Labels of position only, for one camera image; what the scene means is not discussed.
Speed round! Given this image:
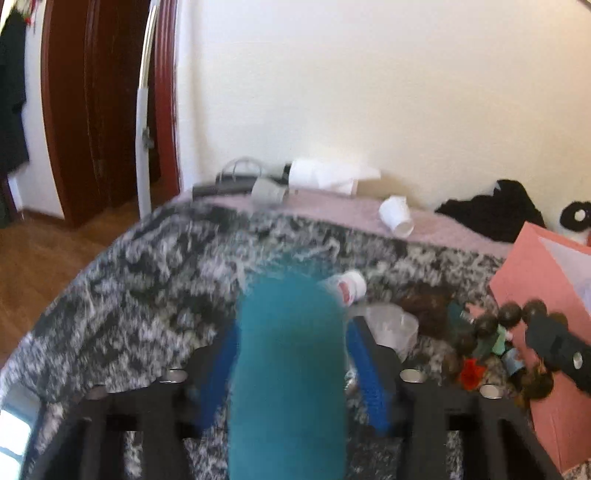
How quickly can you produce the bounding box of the black power strip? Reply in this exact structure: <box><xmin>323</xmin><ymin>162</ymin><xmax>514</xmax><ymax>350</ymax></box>
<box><xmin>191</xmin><ymin>180</ymin><xmax>254</xmax><ymax>197</ymax></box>

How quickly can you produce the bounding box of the black cloth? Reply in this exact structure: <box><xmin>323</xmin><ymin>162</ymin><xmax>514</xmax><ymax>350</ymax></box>
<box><xmin>435</xmin><ymin>179</ymin><xmax>546</xmax><ymax>243</ymax></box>

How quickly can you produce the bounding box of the white paper cup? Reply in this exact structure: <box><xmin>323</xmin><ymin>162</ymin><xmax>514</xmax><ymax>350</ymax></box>
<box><xmin>379</xmin><ymin>195</ymin><xmax>415</xmax><ymax>237</ymax></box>

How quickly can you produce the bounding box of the dark flat device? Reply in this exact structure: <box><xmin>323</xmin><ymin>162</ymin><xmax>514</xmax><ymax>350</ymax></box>
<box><xmin>0</xmin><ymin>404</ymin><xmax>34</xmax><ymax>469</ymax></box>

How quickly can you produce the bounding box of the small blue bottle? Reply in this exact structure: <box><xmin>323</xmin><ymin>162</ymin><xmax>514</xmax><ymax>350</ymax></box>
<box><xmin>502</xmin><ymin>347</ymin><xmax>526</xmax><ymax>378</ymax></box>

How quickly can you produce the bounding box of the pink cardboard box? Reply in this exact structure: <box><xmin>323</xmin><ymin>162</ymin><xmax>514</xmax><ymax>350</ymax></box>
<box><xmin>489</xmin><ymin>222</ymin><xmax>591</xmax><ymax>472</ymax></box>

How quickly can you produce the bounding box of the dark hanging clothing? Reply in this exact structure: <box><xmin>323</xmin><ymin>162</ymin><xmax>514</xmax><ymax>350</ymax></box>
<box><xmin>0</xmin><ymin>9</ymin><xmax>31</xmax><ymax>176</ymax></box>

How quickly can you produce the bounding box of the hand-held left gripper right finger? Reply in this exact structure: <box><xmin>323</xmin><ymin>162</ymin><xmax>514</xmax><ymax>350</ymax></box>
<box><xmin>346</xmin><ymin>318</ymin><xmax>561</xmax><ymax>480</ymax></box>

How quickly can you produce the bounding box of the brown wooden door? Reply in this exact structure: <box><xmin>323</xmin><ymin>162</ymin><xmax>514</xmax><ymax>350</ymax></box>
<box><xmin>41</xmin><ymin>0</ymin><xmax>181</xmax><ymax>229</ymax></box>

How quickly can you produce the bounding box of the pink blanket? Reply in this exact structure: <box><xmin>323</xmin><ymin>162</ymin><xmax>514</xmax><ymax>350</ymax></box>
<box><xmin>185</xmin><ymin>187</ymin><xmax>513</xmax><ymax>259</ymax></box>

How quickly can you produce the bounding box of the brown fuzzy object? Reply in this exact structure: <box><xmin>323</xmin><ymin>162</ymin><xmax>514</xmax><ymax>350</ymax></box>
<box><xmin>398</xmin><ymin>282</ymin><xmax>451</xmax><ymax>337</ymax></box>

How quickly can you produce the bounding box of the white tissue roll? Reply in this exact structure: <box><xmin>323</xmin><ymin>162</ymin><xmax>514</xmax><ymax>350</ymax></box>
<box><xmin>288</xmin><ymin>158</ymin><xmax>382</xmax><ymax>195</ymax></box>

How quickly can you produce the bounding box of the panda plush toy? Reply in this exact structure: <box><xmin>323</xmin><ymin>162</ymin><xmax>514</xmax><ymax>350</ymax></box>
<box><xmin>560</xmin><ymin>200</ymin><xmax>591</xmax><ymax>245</ymax></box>

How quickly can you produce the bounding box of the white and metal pole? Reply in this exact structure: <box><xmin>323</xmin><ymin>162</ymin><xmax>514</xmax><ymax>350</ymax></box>
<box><xmin>135</xmin><ymin>0</ymin><xmax>160</xmax><ymax>217</ymax></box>

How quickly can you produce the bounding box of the pink and green tube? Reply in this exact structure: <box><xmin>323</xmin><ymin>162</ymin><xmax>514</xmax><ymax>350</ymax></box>
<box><xmin>465</xmin><ymin>302</ymin><xmax>515</xmax><ymax>356</ymax></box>

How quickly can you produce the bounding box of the brown bead bracelet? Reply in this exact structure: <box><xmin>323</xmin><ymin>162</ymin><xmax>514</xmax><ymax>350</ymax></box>
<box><xmin>441</xmin><ymin>299</ymin><xmax>570</xmax><ymax>409</ymax></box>

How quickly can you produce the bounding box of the clear flower-shaped plastic box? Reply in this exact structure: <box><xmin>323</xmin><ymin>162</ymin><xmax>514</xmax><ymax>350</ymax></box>
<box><xmin>351</xmin><ymin>302</ymin><xmax>420</xmax><ymax>363</ymax></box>

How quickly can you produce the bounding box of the red hanging decoration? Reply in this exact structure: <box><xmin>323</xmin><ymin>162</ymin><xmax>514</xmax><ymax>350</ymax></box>
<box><xmin>16</xmin><ymin>0</ymin><xmax>40</xmax><ymax>26</ymax></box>

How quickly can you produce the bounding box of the black and white printed blanket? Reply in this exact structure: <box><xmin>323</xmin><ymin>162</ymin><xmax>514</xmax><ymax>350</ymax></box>
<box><xmin>0</xmin><ymin>198</ymin><xmax>532</xmax><ymax>480</ymax></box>

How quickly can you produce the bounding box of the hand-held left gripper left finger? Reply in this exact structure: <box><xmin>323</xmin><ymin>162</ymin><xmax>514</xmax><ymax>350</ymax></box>
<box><xmin>23</xmin><ymin>323</ymin><xmax>241</xmax><ymax>480</ymax></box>

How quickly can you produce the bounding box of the small red object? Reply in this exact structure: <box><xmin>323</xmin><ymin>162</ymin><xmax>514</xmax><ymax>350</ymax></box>
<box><xmin>457</xmin><ymin>357</ymin><xmax>488</xmax><ymax>391</ymax></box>

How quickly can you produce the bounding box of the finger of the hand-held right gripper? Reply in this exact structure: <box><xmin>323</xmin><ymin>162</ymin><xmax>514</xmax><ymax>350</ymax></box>
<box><xmin>524</xmin><ymin>314</ymin><xmax>591</xmax><ymax>398</ymax></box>

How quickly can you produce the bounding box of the teal glasses case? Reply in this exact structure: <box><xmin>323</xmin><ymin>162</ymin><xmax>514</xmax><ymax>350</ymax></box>
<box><xmin>228</xmin><ymin>272</ymin><xmax>349</xmax><ymax>480</ymax></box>

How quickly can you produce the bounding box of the white pill bottle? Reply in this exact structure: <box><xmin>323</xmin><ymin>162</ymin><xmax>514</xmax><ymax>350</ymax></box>
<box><xmin>323</xmin><ymin>270</ymin><xmax>368</xmax><ymax>308</ymax></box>

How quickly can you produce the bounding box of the dark green tube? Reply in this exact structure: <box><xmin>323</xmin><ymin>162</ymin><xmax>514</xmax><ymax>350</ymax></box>
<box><xmin>445</xmin><ymin>302</ymin><xmax>476</xmax><ymax>342</ymax></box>

